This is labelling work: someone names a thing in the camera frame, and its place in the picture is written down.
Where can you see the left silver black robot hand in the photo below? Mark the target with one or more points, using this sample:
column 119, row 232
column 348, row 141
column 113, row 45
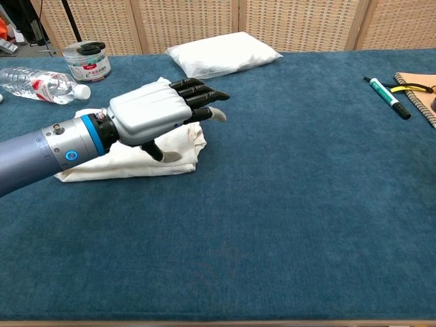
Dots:
column 150, row 112

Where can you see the white t-shirt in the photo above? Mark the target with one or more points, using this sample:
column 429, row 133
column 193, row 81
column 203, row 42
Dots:
column 136, row 167

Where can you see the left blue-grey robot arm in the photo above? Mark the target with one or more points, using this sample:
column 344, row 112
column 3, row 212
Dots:
column 34, row 153

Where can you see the clear round plastic jar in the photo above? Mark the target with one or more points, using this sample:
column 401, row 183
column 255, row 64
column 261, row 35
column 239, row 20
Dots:
column 88, row 68

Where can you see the white plastic bag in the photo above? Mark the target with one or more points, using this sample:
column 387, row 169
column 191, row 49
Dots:
column 221, row 54

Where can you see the woven wooden folding screen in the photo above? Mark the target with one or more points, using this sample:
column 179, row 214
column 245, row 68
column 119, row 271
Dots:
column 187, row 24

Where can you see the clear plastic water bottle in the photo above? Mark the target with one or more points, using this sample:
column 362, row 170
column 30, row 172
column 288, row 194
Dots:
column 41, row 85

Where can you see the black tripod stand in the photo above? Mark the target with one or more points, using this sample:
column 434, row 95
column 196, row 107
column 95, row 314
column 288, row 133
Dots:
column 69, row 20

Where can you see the teal blue table mat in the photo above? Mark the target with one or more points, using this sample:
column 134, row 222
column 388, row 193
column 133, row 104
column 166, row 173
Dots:
column 238, row 221

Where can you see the white grey box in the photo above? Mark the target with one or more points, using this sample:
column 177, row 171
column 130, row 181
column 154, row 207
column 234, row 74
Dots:
column 7, row 46

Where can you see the orange fabric item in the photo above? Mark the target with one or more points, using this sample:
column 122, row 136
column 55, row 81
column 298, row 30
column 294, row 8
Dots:
column 2, row 29

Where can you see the green white marker pen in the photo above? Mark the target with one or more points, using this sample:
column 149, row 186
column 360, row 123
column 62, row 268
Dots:
column 385, row 93

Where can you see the brown spiral notebook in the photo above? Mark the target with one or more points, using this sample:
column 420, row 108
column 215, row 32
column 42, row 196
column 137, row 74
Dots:
column 417, row 78

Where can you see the black round disc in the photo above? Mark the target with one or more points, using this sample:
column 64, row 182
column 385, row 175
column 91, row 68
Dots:
column 434, row 104

